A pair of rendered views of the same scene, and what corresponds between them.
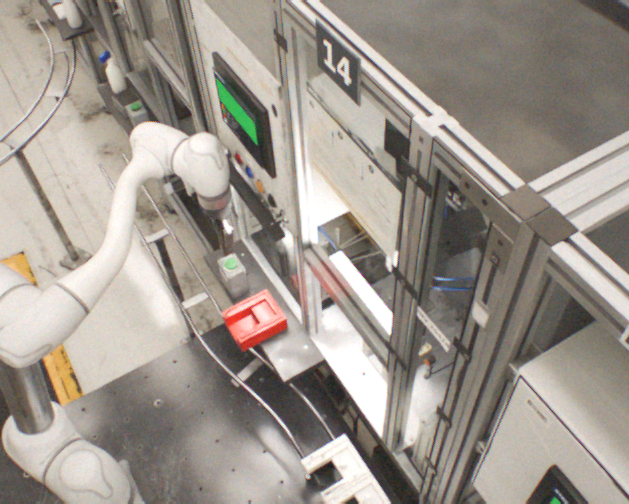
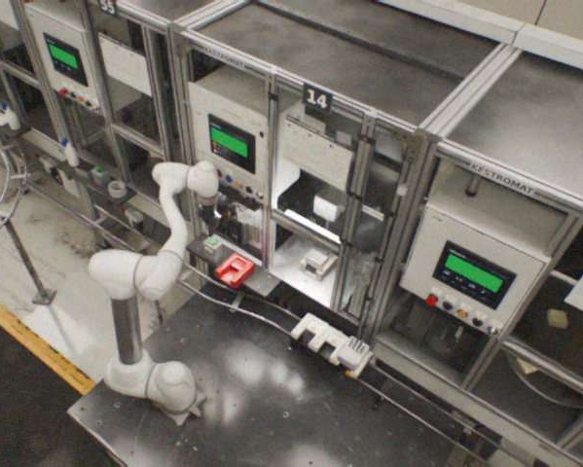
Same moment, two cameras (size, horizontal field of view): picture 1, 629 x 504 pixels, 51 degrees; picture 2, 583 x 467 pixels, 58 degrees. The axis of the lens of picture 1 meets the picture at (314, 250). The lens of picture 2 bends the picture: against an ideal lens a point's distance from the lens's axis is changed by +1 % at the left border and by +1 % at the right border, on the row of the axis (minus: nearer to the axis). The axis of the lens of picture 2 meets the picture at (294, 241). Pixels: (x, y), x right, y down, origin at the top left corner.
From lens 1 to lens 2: 0.99 m
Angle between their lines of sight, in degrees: 20
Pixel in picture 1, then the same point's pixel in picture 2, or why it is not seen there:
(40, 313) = (163, 265)
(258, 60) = (249, 110)
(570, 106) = (415, 99)
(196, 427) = (213, 345)
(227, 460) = (240, 356)
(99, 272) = (181, 240)
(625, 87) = (429, 89)
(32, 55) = not seen: outside the picture
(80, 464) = (172, 370)
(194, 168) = (203, 180)
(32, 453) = (136, 376)
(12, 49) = not seen: outside the picture
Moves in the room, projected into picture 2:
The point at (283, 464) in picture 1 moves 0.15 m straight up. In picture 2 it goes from (273, 347) to (273, 332)
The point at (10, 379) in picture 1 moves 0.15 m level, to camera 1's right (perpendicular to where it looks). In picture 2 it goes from (128, 323) to (165, 310)
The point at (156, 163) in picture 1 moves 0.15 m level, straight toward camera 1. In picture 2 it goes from (178, 183) to (199, 200)
